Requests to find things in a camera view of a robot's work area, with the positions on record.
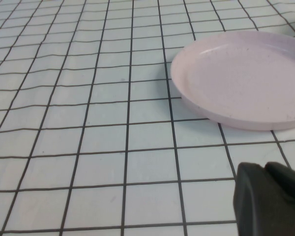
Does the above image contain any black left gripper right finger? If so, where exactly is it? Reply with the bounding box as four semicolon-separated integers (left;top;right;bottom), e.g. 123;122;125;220
265;161;295;204

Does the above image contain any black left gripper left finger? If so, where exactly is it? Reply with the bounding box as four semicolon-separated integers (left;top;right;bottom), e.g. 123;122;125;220
232;161;295;236

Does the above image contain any pink round plate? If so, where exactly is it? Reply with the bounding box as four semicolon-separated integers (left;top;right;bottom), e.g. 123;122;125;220
170;30;295;131

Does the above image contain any white grid tablecloth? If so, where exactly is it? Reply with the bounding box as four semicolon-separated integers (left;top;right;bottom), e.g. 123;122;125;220
0;0;295;236

